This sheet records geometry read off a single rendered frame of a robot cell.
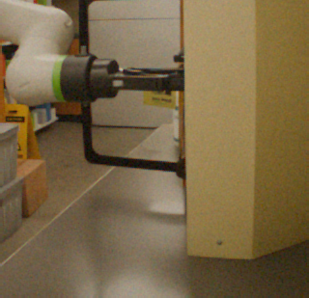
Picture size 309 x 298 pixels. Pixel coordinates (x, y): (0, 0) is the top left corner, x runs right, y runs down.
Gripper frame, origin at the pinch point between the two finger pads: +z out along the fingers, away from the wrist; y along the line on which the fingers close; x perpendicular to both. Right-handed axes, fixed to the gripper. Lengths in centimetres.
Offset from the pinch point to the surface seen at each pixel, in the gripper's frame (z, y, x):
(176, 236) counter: -3.7, -7.8, 28.0
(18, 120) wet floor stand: -193, 281, 69
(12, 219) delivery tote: -149, 182, 108
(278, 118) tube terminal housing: 14.7, -12.8, 4.4
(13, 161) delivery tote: -149, 189, 74
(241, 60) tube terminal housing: 9.2, -16.2, -5.0
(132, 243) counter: -10.6, -12.5, 28.0
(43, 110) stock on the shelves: -244, 430, 90
